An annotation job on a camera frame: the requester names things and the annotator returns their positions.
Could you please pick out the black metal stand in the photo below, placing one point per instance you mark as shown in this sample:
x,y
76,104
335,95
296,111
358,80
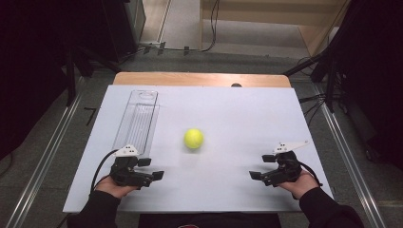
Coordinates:
x,y
329,76
71,79

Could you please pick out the dark curtain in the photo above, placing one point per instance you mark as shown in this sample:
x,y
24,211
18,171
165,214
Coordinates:
x,y
374,79
31,69

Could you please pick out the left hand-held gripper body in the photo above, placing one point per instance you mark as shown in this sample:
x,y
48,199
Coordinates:
x,y
126,172

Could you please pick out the person's right hand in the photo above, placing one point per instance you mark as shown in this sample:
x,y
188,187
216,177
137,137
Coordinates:
x,y
301,186

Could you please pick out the light wooden shelf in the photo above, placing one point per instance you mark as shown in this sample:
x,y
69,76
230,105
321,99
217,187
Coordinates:
x,y
278,15

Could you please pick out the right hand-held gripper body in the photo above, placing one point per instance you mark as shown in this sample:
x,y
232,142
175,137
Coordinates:
x,y
285,169

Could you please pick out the clear plastic container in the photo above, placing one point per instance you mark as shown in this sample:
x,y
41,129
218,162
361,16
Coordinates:
x,y
139,120

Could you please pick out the white board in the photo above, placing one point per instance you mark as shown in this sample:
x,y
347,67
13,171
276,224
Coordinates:
x,y
228,126

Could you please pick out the yellow tennis ball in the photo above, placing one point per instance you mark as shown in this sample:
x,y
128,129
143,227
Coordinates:
x,y
193,138

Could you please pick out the metal floor rail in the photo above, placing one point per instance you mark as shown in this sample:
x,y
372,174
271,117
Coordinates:
x,y
351,164
41,167

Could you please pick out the black cabinet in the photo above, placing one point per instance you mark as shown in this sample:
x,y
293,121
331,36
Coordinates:
x,y
123,28

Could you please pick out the person's left hand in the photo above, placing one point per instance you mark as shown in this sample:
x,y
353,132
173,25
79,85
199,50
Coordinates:
x,y
114,190

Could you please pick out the wooden table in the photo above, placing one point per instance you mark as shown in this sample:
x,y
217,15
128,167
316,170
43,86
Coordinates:
x,y
190,78

